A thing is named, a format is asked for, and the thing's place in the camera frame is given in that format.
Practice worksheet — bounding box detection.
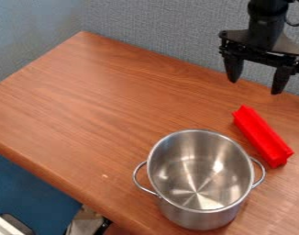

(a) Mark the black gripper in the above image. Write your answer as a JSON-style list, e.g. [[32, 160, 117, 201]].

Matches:
[[219, 29, 299, 95]]

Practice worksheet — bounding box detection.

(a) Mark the red block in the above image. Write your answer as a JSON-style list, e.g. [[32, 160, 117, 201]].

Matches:
[[232, 105, 294, 168]]

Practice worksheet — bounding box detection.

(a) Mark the metal pot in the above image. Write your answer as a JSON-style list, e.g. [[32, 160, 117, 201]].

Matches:
[[137, 129, 264, 230]]

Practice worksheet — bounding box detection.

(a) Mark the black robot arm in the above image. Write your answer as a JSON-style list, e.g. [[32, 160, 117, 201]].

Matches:
[[219, 0, 299, 95]]

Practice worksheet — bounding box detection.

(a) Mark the white object at corner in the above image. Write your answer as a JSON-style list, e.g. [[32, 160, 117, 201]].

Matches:
[[0, 214, 36, 235]]

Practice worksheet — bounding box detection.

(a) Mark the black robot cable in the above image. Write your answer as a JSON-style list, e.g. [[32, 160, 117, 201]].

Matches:
[[284, 0, 299, 28]]

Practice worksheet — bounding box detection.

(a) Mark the grey table leg bracket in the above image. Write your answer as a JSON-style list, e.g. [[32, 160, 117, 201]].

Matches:
[[64, 206, 112, 235]]

